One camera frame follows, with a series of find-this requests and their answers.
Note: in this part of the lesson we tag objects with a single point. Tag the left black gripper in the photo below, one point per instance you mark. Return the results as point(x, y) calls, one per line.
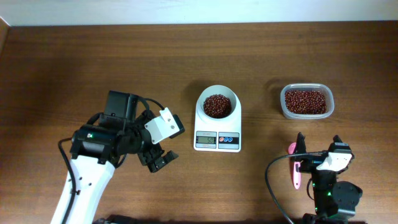
point(148, 158)

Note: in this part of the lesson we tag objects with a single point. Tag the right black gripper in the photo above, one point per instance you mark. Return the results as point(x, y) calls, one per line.
point(311, 163)

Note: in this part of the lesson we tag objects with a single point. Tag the pink measuring scoop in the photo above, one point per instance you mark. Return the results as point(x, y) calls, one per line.
point(294, 168)

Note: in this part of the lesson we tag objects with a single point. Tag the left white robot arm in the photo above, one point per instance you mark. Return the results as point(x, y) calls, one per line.
point(101, 145)

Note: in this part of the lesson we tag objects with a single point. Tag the white digital kitchen scale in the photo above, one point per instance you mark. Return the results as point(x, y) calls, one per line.
point(218, 134)

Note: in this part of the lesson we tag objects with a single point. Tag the white bowl on scale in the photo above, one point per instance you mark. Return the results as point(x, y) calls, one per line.
point(217, 89)

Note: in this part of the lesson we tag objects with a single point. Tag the red beans in container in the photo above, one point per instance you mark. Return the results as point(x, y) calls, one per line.
point(305, 102)

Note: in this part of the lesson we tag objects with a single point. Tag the clear plastic bean container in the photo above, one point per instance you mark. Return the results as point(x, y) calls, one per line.
point(330, 104)

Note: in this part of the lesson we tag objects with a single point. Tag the red beans in bowl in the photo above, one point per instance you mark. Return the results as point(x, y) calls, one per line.
point(217, 106)

